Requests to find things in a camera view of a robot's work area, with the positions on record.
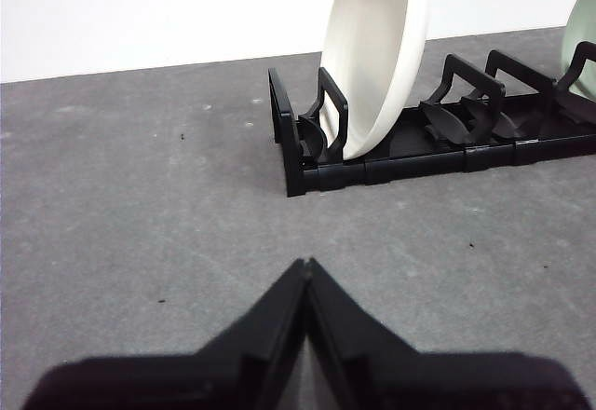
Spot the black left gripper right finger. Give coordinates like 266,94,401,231
305,258,590,410

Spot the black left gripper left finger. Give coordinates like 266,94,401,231
20,258,310,410

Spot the black plate rack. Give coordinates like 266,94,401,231
268,50,596,198

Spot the white plate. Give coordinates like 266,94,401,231
320,0,429,160

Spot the green plate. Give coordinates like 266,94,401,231
561,0,596,103

